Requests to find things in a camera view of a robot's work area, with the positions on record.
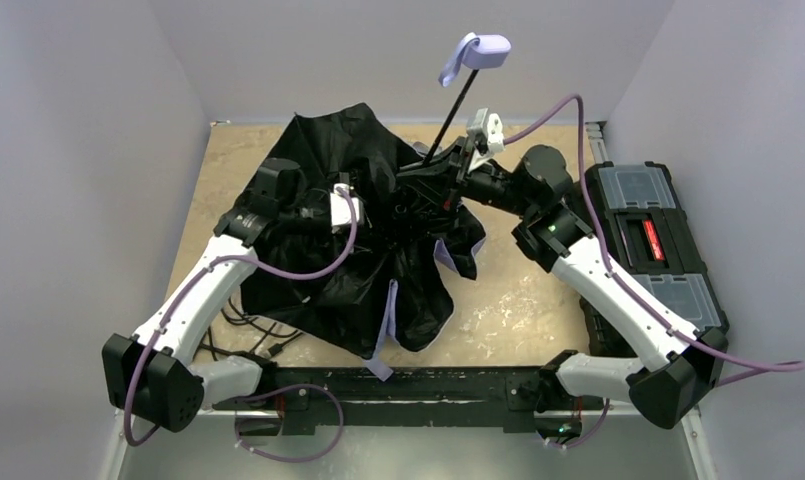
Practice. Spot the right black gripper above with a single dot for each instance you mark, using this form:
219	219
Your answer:
455	173

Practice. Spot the lilac black folding umbrella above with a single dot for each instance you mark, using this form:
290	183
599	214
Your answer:
389	287

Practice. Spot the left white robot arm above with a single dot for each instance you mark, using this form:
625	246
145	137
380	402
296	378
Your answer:
149	374

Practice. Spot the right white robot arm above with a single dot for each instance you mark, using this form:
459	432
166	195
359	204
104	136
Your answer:
675	364

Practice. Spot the black plastic toolbox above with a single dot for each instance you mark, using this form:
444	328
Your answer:
647	234

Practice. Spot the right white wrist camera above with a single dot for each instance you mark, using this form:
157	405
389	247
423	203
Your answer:
485	130

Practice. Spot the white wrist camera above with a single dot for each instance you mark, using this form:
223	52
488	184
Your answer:
345	207
485	130

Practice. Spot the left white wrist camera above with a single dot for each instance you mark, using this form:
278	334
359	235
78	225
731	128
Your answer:
345	207

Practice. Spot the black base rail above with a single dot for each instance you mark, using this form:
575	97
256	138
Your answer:
513	399

